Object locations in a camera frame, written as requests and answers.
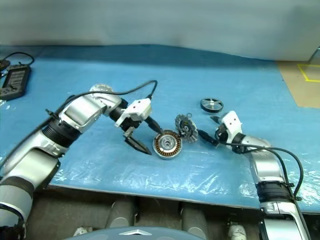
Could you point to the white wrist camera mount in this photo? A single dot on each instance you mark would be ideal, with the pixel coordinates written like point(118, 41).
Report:
point(137, 110)
point(232, 122)

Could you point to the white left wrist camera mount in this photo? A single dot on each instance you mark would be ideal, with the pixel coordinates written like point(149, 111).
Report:
point(137, 110)

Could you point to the silver notched motor lid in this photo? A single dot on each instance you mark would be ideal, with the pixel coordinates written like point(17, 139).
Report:
point(186, 128)

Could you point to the grey rounded cylinder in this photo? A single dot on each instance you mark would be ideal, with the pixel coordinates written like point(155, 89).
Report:
point(195, 220)
point(121, 215)

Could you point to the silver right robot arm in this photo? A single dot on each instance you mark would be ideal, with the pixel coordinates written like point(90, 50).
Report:
point(267, 170)

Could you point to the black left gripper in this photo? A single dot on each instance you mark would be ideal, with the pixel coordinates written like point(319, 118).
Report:
point(132, 123)

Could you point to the black handheld controller box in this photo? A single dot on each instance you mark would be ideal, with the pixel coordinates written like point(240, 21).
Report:
point(13, 81)

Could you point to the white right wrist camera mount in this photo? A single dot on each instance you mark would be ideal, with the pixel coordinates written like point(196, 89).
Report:
point(232, 122)

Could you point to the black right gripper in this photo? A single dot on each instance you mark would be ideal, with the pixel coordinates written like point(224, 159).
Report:
point(221, 133)

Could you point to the blue table mat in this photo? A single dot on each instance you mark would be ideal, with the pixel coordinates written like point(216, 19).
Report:
point(100, 162)

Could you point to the black spoked rotor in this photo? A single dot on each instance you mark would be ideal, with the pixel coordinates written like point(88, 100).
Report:
point(203, 105)

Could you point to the silver motor housing copper windings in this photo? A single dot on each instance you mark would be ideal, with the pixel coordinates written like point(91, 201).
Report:
point(160, 147)

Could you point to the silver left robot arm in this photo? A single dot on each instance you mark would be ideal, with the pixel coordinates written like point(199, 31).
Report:
point(75, 112)

